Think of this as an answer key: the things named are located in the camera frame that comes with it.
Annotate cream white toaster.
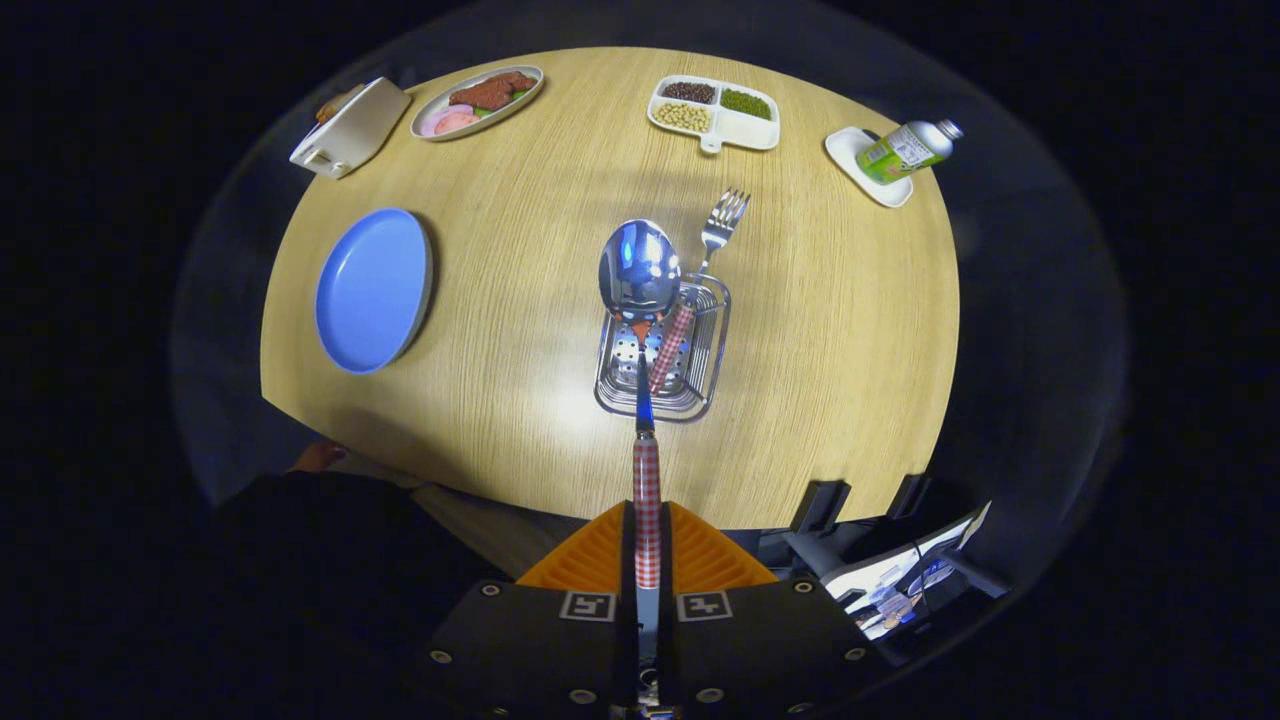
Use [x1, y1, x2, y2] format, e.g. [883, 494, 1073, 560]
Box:
[289, 77, 413, 181]

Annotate pink ham slices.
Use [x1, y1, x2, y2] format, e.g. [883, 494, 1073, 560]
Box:
[420, 103, 482, 138]

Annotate red checked handle spoon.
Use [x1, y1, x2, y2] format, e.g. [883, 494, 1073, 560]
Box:
[598, 219, 683, 661]

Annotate green label metal bottle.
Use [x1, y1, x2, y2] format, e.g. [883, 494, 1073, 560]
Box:
[856, 118, 965, 186]

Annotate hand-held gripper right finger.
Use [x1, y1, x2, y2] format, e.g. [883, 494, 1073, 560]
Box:
[660, 500, 881, 717]

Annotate blue round plate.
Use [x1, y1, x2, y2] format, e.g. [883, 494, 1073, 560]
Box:
[314, 207, 435, 376]

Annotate brown meat pieces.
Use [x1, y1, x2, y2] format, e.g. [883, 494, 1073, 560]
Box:
[448, 70, 538, 111]

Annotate white divided bean tray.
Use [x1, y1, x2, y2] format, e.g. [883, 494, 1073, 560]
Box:
[646, 75, 781, 155]

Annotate oval white food plate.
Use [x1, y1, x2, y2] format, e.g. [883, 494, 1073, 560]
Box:
[410, 65, 546, 142]

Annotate red checked handle fork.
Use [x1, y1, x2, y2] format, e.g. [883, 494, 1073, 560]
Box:
[648, 189, 751, 395]

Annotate brown toast slices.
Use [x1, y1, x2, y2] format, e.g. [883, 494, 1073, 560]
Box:
[316, 84, 366, 125]

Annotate perforated metal basket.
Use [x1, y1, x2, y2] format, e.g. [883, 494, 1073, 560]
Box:
[594, 272, 732, 424]

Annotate yellow soybeans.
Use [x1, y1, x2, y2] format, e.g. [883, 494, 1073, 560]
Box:
[653, 101, 712, 134]

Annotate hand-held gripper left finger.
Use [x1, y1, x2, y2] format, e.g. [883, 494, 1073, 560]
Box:
[425, 500, 638, 717]

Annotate small white dish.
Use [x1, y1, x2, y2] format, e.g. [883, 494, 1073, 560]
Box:
[824, 126, 914, 209]

